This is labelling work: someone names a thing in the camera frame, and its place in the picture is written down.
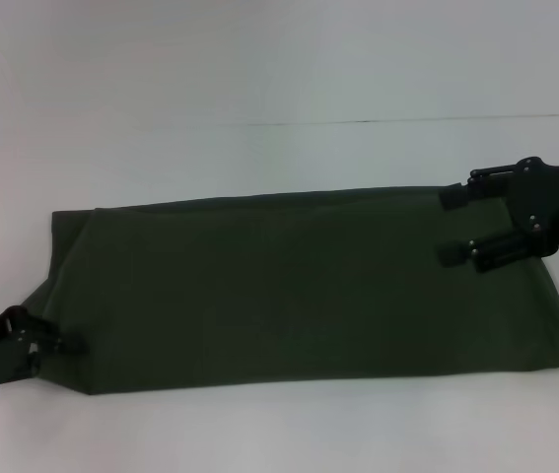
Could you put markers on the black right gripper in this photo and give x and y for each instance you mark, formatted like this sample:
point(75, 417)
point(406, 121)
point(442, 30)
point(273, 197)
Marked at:
point(555, 207)

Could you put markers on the dark green shirt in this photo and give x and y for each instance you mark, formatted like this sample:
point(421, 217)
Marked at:
point(284, 290)

